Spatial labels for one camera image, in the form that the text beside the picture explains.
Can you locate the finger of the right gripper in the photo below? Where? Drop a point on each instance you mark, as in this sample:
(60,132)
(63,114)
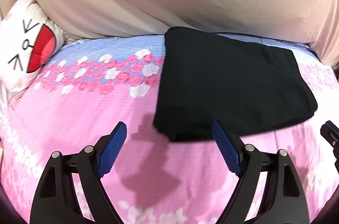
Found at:
(330,132)

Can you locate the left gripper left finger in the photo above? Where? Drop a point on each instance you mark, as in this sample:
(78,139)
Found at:
(70,189)

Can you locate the black pants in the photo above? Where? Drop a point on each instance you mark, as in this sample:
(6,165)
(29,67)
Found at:
(249,88)

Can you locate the pink rose bed sheet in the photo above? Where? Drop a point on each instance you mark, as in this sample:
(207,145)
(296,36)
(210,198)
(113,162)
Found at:
(91,85)

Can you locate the white cartoon face pillow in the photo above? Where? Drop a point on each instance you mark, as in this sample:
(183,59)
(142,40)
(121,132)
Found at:
(28,41)

